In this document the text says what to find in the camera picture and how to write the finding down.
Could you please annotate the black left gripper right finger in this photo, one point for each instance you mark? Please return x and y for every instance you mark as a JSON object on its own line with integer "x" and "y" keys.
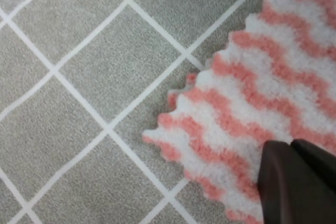
{"x": 321, "y": 161}

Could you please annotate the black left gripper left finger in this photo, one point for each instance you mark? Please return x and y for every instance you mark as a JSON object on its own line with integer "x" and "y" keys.
{"x": 290, "y": 190}

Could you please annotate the pink white wavy towel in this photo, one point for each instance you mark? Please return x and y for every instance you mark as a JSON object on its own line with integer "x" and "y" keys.
{"x": 275, "y": 80}

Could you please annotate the grey grid tablecloth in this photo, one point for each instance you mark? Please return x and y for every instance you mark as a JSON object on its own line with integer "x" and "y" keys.
{"x": 81, "y": 80}

